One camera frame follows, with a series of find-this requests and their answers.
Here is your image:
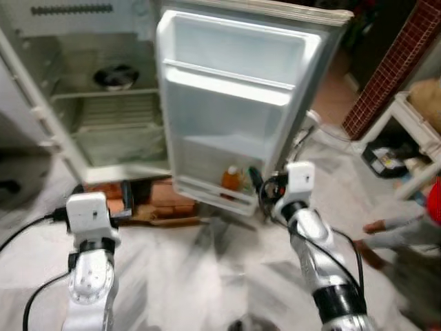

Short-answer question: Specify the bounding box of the silver robot right leg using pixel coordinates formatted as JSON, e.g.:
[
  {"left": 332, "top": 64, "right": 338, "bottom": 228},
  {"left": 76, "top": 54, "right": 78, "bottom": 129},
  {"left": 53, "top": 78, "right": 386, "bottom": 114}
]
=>
[{"left": 229, "top": 316, "right": 268, "bottom": 331}]

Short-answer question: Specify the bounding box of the brown cardboard sheet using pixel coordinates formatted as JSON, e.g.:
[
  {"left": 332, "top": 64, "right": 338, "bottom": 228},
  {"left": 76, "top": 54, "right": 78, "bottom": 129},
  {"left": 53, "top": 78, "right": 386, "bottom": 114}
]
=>
[{"left": 114, "top": 210, "right": 206, "bottom": 228}]

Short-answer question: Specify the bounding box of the white wire fridge shelf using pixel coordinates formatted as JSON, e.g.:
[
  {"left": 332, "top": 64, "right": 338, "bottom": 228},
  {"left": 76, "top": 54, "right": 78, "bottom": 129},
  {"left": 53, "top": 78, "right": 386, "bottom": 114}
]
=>
[{"left": 52, "top": 88, "right": 164, "bottom": 135}]

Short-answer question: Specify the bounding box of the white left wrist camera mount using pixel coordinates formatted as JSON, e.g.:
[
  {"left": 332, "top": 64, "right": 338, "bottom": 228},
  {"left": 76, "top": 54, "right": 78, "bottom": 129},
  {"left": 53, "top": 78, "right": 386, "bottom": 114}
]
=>
[{"left": 65, "top": 192, "right": 112, "bottom": 239}]

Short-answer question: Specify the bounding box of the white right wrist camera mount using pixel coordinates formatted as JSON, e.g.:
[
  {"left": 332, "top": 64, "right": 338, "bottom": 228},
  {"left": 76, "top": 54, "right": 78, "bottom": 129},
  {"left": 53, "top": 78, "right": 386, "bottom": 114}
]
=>
[{"left": 279, "top": 162, "right": 316, "bottom": 208}]

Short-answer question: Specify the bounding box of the white shelf unit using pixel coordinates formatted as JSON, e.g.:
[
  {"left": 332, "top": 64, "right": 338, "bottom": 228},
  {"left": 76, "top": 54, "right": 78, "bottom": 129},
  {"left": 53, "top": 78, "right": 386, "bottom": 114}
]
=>
[{"left": 350, "top": 90, "right": 441, "bottom": 202}]

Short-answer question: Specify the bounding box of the orange brick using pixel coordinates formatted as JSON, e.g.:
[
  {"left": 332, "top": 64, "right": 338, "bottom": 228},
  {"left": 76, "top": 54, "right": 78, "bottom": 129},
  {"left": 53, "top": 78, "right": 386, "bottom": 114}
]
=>
[
  {"left": 148, "top": 181, "right": 199, "bottom": 216},
  {"left": 83, "top": 181, "right": 125, "bottom": 214}
]

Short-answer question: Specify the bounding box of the silver fridge door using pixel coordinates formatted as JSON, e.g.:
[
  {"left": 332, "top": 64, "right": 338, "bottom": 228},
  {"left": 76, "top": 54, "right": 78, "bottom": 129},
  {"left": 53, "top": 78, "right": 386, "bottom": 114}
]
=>
[{"left": 155, "top": 0, "right": 354, "bottom": 217}]

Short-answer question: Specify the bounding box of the red brick column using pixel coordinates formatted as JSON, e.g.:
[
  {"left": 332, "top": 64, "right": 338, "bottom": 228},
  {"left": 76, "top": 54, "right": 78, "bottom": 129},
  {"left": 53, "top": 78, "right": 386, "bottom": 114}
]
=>
[{"left": 342, "top": 0, "right": 441, "bottom": 141}]

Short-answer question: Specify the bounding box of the black storage bin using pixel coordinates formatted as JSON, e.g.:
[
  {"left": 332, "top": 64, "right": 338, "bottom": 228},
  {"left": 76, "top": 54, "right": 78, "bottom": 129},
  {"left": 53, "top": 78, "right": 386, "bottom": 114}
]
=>
[{"left": 362, "top": 140, "right": 409, "bottom": 178}]

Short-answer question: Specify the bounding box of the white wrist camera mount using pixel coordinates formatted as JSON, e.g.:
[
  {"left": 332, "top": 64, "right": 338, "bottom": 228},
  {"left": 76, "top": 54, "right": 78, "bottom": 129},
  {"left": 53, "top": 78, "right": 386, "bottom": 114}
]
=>
[
  {"left": 65, "top": 192, "right": 112, "bottom": 239},
  {"left": 279, "top": 162, "right": 316, "bottom": 208}
]

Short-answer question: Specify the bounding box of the amber liquid bottle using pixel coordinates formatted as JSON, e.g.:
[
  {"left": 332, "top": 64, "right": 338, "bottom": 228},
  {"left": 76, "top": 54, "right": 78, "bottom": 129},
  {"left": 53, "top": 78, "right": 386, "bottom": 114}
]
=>
[{"left": 220, "top": 164, "right": 243, "bottom": 195}]

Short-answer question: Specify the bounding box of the silver fridge body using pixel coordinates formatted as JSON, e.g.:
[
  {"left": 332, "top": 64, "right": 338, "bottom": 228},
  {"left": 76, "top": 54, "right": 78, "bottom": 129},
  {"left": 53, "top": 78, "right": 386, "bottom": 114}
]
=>
[{"left": 0, "top": 0, "right": 173, "bottom": 185}]

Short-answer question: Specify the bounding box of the metal bowl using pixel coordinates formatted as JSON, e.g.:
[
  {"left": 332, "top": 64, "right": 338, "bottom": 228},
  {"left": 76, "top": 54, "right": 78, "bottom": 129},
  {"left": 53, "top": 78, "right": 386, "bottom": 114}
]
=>
[{"left": 93, "top": 64, "right": 141, "bottom": 92}]

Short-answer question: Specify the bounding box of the brown sack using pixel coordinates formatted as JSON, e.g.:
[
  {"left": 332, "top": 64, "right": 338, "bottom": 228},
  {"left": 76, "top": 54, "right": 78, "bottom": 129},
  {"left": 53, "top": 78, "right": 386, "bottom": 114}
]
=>
[{"left": 407, "top": 78, "right": 441, "bottom": 133}]

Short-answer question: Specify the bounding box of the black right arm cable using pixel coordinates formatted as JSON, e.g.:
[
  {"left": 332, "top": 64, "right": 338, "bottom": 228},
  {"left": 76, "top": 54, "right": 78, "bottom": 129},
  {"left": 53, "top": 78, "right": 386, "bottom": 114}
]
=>
[{"left": 258, "top": 176, "right": 366, "bottom": 294}]

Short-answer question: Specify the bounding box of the person in red top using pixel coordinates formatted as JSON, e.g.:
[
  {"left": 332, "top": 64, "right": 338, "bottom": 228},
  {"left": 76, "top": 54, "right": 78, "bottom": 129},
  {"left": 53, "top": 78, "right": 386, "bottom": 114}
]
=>
[{"left": 355, "top": 176, "right": 441, "bottom": 331}]

